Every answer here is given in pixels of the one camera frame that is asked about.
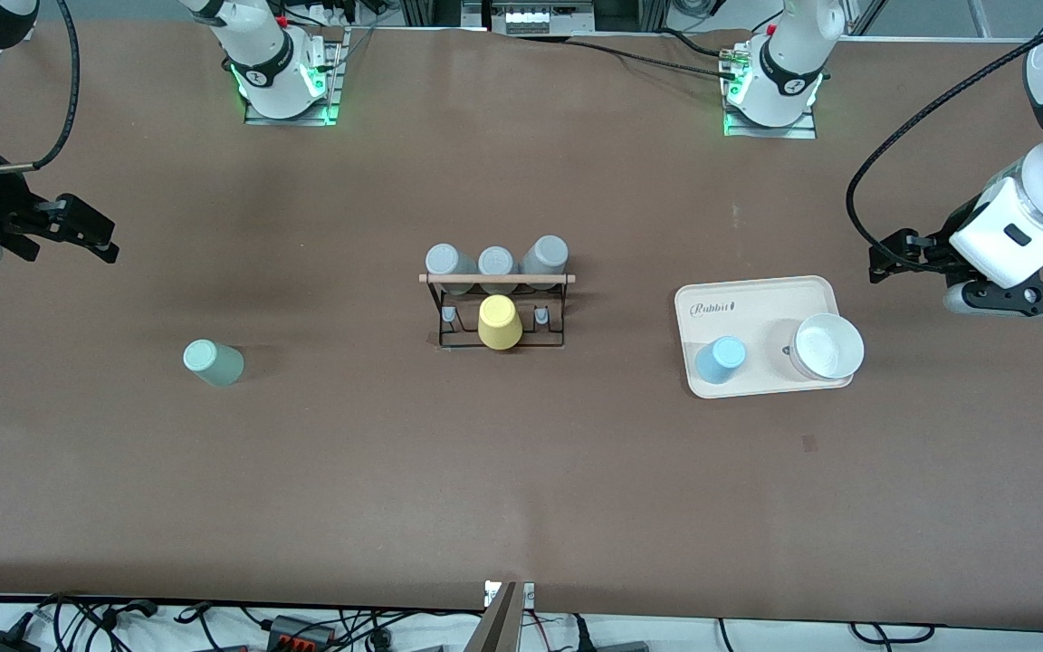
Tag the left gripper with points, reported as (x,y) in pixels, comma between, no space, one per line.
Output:
(936,253)

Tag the pale green plastic cup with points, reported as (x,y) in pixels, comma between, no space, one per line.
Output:
(212,362)

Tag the light blue plastic cup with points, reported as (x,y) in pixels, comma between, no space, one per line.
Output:
(721,360)

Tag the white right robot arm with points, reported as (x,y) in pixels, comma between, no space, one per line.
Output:
(259,54)

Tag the white bowl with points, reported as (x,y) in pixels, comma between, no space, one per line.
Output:
(829,346)

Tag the cream tray with Rabbit print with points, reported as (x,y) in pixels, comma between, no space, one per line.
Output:
(739,312)

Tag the grey plastic cup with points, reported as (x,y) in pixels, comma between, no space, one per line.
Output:
(443,261)
(547,255)
(495,261)

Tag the yellow plastic cup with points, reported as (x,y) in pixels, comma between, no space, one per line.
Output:
(500,324)

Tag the black power adapter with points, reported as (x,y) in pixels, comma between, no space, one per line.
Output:
(5,642)

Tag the grey adapter with red connectors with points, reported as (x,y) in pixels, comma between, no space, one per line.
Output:
(300,632)

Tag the white power strip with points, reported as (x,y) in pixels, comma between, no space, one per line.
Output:
(535,18)

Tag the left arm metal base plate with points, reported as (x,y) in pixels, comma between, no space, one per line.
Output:
(802,131)

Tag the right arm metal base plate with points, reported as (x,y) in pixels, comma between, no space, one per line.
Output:
(327,91)

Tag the wooden wedge post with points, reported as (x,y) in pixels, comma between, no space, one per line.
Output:
(499,625)

